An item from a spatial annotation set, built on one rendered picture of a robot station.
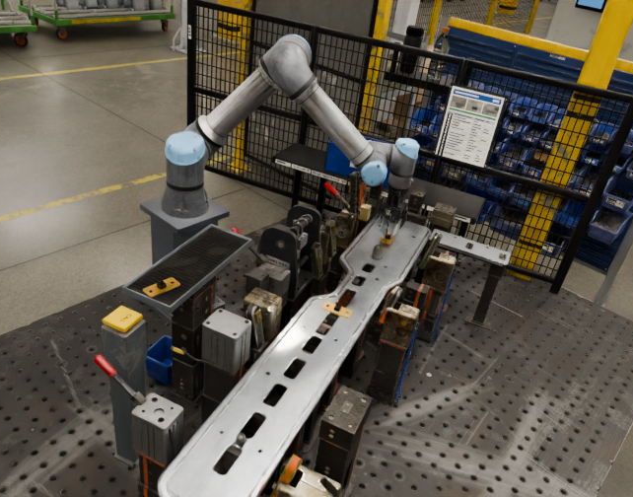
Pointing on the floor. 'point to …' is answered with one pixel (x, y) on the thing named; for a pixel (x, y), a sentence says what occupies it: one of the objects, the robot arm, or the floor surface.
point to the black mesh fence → (410, 123)
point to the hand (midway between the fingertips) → (388, 234)
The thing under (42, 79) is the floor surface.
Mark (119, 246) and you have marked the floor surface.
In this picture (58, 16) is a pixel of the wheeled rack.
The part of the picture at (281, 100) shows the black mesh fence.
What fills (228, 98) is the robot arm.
